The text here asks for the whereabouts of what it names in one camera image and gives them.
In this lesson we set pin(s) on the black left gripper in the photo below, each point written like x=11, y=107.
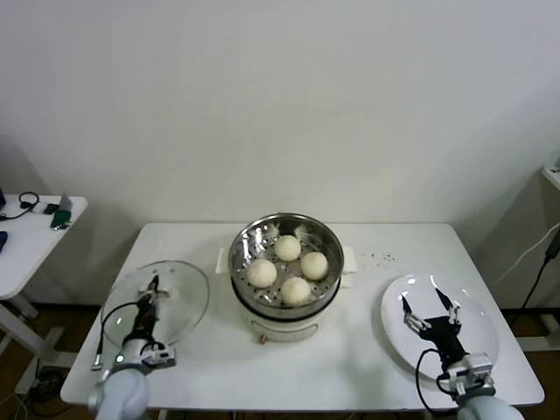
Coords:
x=146, y=319

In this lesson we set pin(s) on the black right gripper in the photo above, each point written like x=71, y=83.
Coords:
x=444, y=337

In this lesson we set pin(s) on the round glass pot lid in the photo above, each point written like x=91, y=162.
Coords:
x=188, y=297

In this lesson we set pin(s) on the white steamed baozi bun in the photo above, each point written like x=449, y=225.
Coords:
x=314, y=265
x=295, y=291
x=262, y=273
x=288, y=248

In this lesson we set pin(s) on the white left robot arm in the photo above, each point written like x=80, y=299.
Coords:
x=122, y=394

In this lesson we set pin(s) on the perforated steel steamer basket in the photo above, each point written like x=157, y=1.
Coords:
x=326, y=245

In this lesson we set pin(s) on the large white plate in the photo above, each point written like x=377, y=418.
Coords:
x=394, y=328

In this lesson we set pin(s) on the grey table foot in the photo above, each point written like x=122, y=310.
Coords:
x=538, y=343

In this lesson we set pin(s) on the green tool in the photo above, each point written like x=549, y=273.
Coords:
x=60, y=219

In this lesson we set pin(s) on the grey wedge stand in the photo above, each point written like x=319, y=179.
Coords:
x=66, y=202

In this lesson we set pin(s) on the white side table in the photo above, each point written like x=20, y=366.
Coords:
x=35, y=254

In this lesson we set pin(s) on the small black box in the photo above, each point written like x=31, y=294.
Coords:
x=51, y=208

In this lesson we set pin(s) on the white electric cooker base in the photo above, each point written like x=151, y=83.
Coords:
x=284, y=330

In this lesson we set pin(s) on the small white item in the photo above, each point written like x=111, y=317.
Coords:
x=40, y=209

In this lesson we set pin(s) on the white power strip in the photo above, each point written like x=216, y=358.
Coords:
x=28, y=385

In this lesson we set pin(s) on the white cabinet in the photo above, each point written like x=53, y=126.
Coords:
x=552, y=177

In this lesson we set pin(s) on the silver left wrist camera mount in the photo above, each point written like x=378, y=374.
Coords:
x=159, y=356

